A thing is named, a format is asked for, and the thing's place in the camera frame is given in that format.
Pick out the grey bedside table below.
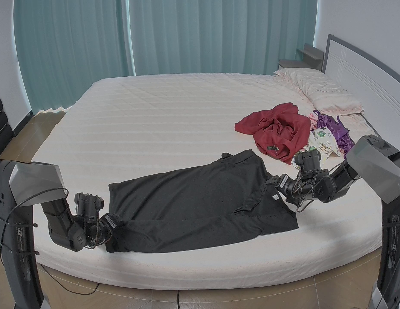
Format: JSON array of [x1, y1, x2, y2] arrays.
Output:
[[278, 43, 324, 74]]

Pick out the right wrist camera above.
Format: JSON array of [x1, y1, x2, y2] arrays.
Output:
[[295, 150, 324, 175]]

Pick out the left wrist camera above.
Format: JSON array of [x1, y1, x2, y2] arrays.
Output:
[[74, 192, 104, 219]]

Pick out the black cable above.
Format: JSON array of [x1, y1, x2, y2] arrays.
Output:
[[0, 188, 69, 247], [39, 265, 100, 296], [293, 185, 316, 212]]

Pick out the cream pillow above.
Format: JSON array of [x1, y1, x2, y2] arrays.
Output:
[[273, 68, 365, 115]]

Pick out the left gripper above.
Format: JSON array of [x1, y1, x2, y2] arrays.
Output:
[[98, 214, 120, 239]]

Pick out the dark grey chest of drawers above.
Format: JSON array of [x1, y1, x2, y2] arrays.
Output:
[[0, 97, 15, 160]]

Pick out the pink garment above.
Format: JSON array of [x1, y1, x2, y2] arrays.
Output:
[[308, 110, 320, 131]]

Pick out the dark red garment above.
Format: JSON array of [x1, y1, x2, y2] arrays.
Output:
[[235, 102, 311, 165]]

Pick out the purple garment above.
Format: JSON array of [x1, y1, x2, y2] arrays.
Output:
[[311, 110, 355, 157]]

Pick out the black T-shirt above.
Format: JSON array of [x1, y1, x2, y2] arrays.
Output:
[[105, 150, 299, 254]]

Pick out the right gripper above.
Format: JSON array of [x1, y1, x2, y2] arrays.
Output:
[[274, 173, 299, 200]]

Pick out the blue-green curtain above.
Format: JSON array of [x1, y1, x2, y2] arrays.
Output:
[[14, 0, 136, 115], [127, 0, 318, 76]]

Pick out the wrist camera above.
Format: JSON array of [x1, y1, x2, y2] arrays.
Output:
[[295, 150, 324, 175], [74, 192, 104, 219]]

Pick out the bed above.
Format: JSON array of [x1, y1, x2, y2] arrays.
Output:
[[31, 34, 400, 290]]

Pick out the white printed pyjama garment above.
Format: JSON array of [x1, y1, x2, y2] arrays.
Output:
[[292, 129, 342, 168]]

